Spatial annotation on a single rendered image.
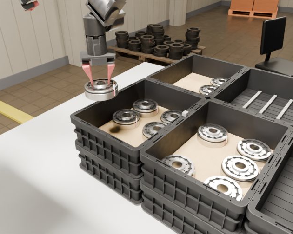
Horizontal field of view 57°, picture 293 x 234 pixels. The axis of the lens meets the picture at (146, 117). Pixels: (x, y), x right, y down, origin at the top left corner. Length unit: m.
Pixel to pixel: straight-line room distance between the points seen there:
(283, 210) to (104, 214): 0.50
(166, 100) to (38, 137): 0.58
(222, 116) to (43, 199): 0.67
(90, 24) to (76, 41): 3.03
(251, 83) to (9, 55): 2.83
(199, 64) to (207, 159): 0.69
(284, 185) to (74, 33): 3.31
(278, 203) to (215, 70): 0.80
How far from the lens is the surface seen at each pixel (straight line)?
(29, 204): 0.98
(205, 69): 1.44
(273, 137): 0.97
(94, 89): 0.84
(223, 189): 0.78
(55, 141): 1.21
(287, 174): 0.92
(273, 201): 0.82
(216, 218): 0.72
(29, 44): 3.67
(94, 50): 0.80
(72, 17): 3.74
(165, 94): 1.10
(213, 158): 0.90
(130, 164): 0.81
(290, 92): 1.33
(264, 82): 1.35
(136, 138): 0.95
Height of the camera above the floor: 1.40
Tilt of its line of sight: 32 degrees down
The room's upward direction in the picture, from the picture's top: straight up
